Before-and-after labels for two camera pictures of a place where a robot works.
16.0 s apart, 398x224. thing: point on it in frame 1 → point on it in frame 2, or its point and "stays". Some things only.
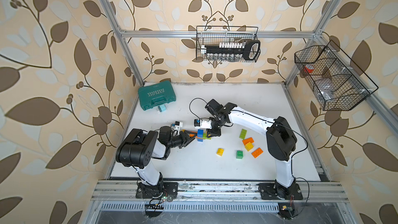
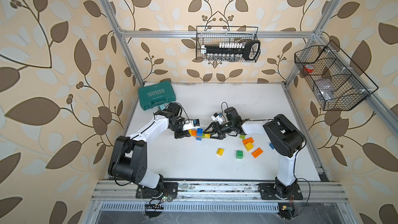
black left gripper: (184, 139) → (182, 134)
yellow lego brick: (249, 146) stays
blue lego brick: (200, 133) stays
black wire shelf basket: (338, 83) stays
